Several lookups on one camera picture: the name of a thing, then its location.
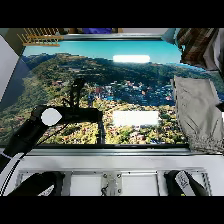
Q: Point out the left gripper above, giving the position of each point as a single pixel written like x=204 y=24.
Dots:
x=83 y=115

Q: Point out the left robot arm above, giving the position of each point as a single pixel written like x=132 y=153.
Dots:
x=26 y=133

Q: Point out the stack of brown clothes hangers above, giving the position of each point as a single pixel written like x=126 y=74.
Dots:
x=40 y=37

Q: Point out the beige pants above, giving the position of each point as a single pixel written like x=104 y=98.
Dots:
x=196 y=113

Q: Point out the purple garment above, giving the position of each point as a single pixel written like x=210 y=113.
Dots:
x=96 y=30

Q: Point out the pale blue garment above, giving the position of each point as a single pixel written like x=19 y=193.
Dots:
x=170 y=35

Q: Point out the brown checked shirt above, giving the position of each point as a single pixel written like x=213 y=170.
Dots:
x=195 y=45

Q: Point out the white garment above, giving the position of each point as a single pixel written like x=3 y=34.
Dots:
x=216 y=50

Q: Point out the silver frame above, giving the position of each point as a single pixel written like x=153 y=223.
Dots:
x=133 y=160

